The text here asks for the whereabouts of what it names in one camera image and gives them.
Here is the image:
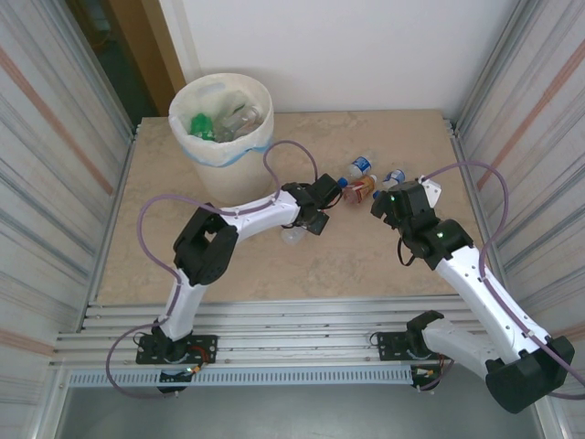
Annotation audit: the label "amber tea bottle red label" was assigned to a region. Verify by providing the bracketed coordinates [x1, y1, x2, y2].
[342, 176, 378, 205]

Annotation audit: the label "clear bottle red cap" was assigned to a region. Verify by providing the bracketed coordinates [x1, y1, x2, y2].
[279, 226, 308, 248]

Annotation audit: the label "green bottle yellow cap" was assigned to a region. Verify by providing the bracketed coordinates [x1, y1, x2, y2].
[189, 112, 217, 141]

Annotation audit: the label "cream round plastic bin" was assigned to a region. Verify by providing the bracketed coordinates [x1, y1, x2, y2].
[167, 72, 275, 207]

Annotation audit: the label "white bin liner blue trim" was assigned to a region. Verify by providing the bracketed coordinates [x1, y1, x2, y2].
[167, 72, 275, 169]

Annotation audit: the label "dark glass door pane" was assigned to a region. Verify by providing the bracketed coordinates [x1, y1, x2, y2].
[63, 0, 161, 118]

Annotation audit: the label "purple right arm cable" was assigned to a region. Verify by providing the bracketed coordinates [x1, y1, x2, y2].
[418, 160, 585, 402]

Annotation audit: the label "aluminium rail frame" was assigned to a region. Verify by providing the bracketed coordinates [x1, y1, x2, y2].
[48, 294, 549, 367]

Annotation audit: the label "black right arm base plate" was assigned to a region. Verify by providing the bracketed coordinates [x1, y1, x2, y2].
[377, 329, 461, 362]

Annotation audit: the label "red black base wires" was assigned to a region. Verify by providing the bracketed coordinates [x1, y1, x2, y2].
[413, 349, 453, 379]
[182, 345, 216, 374]

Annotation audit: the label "ribbed metal enclosure panel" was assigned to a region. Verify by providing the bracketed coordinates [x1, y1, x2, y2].
[0, 0, 138, 412]
[450, 0, 585, 412]

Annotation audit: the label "grey slotted cable duct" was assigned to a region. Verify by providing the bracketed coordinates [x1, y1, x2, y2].
[67, 369, 415, 386]

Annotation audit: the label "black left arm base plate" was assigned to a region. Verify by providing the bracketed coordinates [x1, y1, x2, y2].
[135, 335, 218, 366]

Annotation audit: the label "brown wooden door frame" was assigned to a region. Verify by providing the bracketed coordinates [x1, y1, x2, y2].
[104, 0, 191, 118]

